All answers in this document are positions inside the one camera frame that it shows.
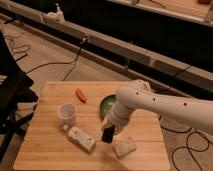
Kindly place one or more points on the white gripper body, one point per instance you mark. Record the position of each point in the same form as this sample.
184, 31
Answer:
119, 116

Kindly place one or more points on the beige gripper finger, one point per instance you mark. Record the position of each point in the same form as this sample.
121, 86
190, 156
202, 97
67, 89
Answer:
118, 130
106, 123

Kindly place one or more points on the black eraser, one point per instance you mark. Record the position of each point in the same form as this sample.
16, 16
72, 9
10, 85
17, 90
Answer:
108, 134

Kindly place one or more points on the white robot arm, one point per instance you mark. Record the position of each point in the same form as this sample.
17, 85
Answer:
132, 95

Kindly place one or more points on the green bowl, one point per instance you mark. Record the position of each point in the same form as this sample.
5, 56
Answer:
105, 105

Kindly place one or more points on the white carton box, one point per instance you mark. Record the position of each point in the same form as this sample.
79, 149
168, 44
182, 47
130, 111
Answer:
80, 138

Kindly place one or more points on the orange carrot toy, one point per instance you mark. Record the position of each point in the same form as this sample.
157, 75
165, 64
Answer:
80, 95

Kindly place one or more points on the white plastic cup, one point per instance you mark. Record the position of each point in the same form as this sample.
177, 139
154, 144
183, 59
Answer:
67, 112

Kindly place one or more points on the black chair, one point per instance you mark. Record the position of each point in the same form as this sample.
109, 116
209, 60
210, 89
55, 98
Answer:
14, 89

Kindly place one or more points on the white object on rail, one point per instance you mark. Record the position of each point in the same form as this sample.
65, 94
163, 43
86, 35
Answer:
57, 16

